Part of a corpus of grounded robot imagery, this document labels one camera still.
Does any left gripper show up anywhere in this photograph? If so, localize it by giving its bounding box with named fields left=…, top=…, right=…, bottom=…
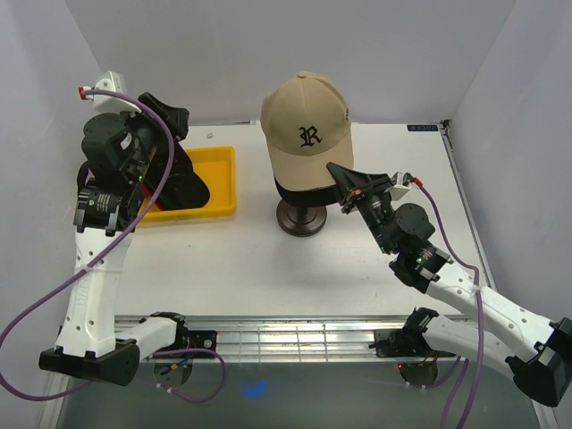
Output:
left=117, top=92, right=189, bottom=183

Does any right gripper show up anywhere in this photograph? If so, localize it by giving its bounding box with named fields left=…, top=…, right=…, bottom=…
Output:
left=324, top=163, right=394, bottom=255

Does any black cap gold letter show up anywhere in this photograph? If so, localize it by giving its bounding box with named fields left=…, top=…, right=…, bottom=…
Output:
left=273, top=178, right=338, bottom=208

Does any beige cap black letter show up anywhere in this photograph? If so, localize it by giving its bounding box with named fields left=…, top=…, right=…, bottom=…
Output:
left=260, top=71, right=354, bottom=192

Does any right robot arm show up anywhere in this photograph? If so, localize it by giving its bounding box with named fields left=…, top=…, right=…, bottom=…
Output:
left=327, top=163, right=571, bottom=408

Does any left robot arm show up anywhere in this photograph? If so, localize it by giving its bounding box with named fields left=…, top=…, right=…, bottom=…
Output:
left=38, top=92, right=189, bottom=386

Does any yellow plastic tray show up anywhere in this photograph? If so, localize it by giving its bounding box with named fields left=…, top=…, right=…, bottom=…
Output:
left=141, top=146, right=237, bottom=224

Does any beige mannequin head stand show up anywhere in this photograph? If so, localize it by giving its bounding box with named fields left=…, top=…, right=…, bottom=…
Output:
left=276, top=199, right=327, bottom=238

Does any black cap in tray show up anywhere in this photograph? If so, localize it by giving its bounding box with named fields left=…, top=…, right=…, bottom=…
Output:
left=143, top=142, right=210, bottom=211

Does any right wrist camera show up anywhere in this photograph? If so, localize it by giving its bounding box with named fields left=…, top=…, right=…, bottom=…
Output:
left=390, top=172, right=424, bottom=201

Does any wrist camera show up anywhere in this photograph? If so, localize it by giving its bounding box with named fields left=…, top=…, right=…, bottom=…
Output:
left=390, top=172, right=424, bottom=201
left=79, top=71, right=141, bottom=114

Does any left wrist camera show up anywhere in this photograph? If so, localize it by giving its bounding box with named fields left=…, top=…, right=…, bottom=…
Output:
left=79, top=71, right=141, bottom=114

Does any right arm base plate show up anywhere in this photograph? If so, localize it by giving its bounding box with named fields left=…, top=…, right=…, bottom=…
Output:
left=369, top=329, right=431, bottom=358

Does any aluminium frame rail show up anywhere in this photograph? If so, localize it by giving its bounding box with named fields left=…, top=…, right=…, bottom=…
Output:
left=51, top=315, right=515, bottom=366

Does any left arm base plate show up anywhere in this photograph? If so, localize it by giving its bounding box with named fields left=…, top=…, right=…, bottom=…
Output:
left=153, top=329, right=217, bottom=360

